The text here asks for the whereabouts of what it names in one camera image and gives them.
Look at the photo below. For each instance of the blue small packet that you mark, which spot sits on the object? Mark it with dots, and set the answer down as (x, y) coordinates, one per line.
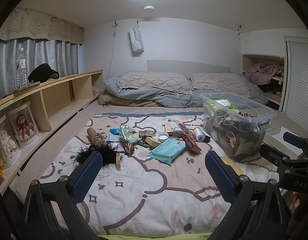
(115, 131)

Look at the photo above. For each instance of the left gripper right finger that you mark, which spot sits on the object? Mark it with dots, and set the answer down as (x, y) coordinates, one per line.
(223, 175)

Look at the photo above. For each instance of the wooden bedside shelf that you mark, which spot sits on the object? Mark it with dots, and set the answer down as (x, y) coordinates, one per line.
(52, 104)

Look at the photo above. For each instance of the grey headboard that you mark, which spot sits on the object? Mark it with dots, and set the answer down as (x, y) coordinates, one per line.
(186, 68)

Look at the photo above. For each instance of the pile of clothes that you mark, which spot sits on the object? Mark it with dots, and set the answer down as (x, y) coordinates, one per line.
(261, 74)

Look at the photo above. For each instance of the white doll in case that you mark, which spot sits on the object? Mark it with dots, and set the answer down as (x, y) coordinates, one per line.
(9, 149)

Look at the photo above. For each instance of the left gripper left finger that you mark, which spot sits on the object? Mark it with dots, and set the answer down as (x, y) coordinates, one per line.
(81, 183)

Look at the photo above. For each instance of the black sun visor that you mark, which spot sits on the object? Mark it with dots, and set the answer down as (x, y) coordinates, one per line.
(42, 74)

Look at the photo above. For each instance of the clear water bottle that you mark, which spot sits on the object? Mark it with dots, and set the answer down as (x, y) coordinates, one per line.
(21, 72)

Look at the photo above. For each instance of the orange cord bag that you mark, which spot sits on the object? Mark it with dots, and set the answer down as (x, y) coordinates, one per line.
(185, 130)

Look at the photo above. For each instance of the grey curtain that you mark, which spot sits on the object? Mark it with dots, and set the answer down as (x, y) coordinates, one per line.
(61, 56)

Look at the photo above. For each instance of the curved wooden piece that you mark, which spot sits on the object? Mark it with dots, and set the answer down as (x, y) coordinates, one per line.
(118, 162)

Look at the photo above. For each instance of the white louvered closet door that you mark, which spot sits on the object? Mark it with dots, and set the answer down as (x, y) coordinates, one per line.
(295, 104)

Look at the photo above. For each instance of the teal wet wipes pack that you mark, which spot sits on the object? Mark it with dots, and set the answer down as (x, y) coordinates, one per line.
(167, 151)

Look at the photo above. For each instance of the cream printed valance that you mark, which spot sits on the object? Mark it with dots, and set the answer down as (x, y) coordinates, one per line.
(27, 23)

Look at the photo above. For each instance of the cartoon print bed blanket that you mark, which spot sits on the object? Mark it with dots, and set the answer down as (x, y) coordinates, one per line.
(146, 198)

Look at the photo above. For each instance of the grey duvet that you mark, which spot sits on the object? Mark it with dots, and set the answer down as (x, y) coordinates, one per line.
(129, 97)

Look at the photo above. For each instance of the floral sequin pouch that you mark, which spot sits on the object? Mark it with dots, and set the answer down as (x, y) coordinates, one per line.
(129, 134)

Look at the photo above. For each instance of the black small cube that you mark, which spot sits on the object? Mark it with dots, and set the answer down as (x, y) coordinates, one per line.
(207, 139)

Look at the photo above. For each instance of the kraft cardboard box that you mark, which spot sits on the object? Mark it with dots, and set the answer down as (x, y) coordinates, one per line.
(152, 141)

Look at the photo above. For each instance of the smoke detector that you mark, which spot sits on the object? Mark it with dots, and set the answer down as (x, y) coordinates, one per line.
(149, 8)

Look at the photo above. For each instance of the green tissue pack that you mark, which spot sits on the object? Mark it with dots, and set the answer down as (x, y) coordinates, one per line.
(216, 104)

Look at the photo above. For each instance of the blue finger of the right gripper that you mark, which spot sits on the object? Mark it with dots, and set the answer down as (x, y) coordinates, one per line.
(294, 140)

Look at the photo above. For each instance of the clear plastic storage bin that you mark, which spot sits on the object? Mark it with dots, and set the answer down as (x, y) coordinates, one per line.
(239, 133)

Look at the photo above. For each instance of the beige pillow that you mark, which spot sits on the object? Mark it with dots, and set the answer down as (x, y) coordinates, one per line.
(172, 82)
(221, 82)

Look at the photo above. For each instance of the yellow translucent plastic case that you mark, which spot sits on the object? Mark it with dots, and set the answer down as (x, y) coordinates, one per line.
(229, 162)

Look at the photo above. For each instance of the black feather fascinator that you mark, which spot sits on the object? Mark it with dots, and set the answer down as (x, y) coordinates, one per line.
(105, 151)

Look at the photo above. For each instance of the red doll in case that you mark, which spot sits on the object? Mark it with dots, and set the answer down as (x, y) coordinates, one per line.
(23, 124)

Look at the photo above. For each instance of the red rectangular box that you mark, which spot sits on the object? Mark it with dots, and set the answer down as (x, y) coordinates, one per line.
(192, 145)

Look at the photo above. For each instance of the right beige pillow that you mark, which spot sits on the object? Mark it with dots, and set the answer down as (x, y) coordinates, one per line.
(221, 82)

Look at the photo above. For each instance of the white round jar lid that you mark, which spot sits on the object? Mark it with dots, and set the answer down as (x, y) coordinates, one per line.
(163, 136)

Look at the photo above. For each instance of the small wooden block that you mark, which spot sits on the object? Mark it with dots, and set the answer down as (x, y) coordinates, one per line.
(168, 128)

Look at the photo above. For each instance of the left beige pillow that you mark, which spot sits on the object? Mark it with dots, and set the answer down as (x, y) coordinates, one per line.
(172, 82)

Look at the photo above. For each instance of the purple small card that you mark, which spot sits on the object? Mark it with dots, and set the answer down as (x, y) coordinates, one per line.
(118, 147)

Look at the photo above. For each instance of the white thread spool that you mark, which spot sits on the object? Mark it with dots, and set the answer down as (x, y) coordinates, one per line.
(199, 135)

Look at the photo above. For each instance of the brown round woven pouch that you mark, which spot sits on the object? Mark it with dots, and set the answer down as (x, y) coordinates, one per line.
(128, 148)

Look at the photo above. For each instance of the white hanging bag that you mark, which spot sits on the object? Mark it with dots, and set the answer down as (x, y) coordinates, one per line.
(136, 40)

